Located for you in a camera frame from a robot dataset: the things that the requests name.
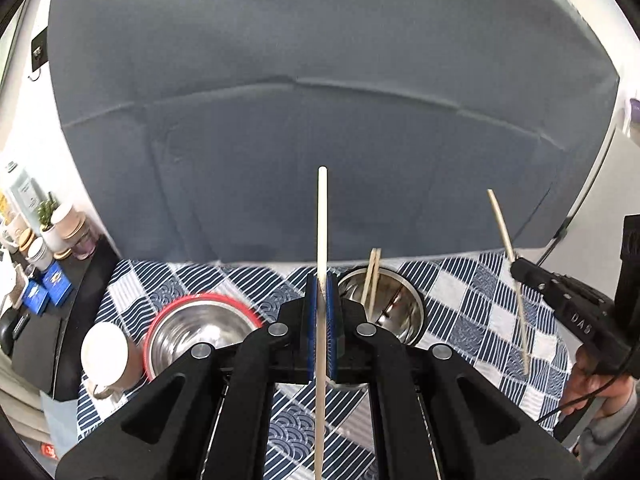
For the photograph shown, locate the person's right forearm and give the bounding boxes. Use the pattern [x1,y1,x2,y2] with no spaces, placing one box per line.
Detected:
[575,394,640,463]

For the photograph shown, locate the wooden chopstick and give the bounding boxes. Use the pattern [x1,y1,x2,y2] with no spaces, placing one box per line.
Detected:
[369,248,384,314]
[487,189,532,376]
[315,166,331,480]
[363,249,377,311]

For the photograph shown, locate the white bottle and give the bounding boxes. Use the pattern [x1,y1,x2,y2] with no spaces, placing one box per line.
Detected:
[1,161,42,226]

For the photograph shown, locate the blue patterned tablecloth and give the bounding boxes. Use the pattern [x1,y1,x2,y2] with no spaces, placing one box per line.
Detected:
[75,250,572,480]

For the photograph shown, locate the purple glass jar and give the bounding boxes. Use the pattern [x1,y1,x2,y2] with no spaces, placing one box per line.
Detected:
[72,227,97,261]

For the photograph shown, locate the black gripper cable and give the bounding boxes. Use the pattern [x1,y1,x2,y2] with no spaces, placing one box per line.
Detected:
[536,345,633,423]

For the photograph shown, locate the grey fabric backdrop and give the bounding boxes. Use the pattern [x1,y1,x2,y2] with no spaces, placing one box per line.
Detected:
[45,0,622,267]

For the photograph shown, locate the blue box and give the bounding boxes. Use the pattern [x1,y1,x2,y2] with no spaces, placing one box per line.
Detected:
[41,265,73,307]
[22,280,50,316]

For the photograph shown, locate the paper cup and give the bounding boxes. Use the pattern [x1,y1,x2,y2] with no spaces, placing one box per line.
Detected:
[80,321,149,401]

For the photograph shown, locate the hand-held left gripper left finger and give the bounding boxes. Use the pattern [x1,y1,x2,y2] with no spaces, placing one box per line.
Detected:
[55,274,318,480]

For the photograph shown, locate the small green potted plant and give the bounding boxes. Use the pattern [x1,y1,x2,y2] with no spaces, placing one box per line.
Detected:
[37,192,62,251]

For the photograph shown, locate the black wall socket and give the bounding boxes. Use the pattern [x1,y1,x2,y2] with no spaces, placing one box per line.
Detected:
[30,30,49,75]

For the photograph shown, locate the black steel chopstick holder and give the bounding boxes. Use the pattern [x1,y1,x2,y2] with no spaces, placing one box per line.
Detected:
[338,266,427,392]

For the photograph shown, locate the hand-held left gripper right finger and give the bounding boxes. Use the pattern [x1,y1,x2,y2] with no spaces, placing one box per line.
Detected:
[326,278,586,480]

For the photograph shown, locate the person's right hand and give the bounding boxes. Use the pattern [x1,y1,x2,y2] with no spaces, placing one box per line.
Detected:
[564,346,640,417]

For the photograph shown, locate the black backdrop cable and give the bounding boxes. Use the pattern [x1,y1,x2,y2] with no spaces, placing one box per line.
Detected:
[536,212,573,267]

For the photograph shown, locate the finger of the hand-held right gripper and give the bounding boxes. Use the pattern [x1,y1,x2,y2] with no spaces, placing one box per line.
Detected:
[510,258,563,306]

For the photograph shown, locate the stacked cups and bowls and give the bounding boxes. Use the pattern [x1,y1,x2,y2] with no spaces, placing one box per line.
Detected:
[50,203,86,253]

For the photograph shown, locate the red steel bowl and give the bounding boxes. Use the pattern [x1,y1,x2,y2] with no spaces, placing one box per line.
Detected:
[144,292,266,384]

